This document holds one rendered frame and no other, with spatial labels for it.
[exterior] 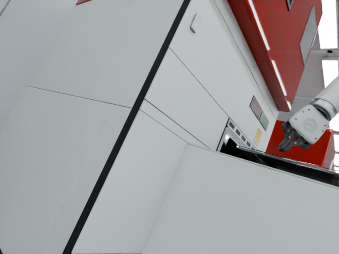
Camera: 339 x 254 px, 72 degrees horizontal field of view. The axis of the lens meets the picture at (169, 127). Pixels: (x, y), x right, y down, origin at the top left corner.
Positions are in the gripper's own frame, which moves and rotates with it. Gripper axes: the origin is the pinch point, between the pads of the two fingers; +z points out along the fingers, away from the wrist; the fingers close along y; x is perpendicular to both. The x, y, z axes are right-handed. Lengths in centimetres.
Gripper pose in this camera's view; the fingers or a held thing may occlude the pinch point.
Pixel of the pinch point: (284, 145)
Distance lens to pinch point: 82.0
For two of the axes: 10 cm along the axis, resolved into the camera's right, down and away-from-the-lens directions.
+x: -0.2, 1.9, 9.8
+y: 6.7, 7.3, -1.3
